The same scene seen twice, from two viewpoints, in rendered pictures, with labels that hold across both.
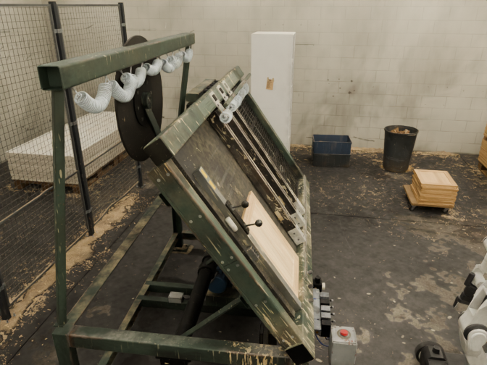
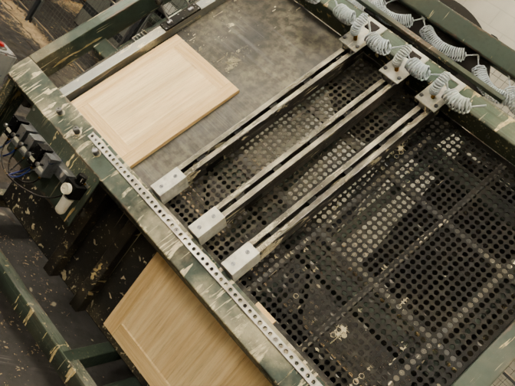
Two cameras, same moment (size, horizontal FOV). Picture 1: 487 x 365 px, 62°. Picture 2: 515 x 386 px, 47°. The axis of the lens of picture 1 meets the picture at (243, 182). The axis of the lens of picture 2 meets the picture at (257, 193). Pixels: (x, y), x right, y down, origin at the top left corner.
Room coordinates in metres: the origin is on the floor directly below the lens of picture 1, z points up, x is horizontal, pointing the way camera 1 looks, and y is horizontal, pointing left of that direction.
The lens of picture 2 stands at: (3.34, -2.32, 1.70)
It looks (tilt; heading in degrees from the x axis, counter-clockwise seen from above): 15 degrees down; 107
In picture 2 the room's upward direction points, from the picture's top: 38 degrees clockwise
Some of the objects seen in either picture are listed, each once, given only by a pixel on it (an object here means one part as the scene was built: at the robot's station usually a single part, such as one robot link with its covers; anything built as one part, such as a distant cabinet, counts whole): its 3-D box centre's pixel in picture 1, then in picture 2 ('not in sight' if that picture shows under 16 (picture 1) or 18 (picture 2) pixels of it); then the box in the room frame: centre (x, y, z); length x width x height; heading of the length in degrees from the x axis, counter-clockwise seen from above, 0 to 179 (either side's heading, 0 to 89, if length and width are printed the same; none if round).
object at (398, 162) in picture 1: (398, 148); not in sight; (6.17, -2.46, 0.33); 0.52 x 0.51 x 0.65; 170
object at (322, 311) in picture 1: (322, 311); (37, 161); (2.00, -0.49, 0.69); 0.50 x 0.14 x 0.24; 172
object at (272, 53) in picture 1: (272, 103); not in sight; (6.33, -0.45, 1.03); 0.61 x 0.58 x 2.05; 170
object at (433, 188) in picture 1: (428, 190); not in sight; (4.86, -2.42, 0.20); 0.61 x 0.53 x 0.40; 170
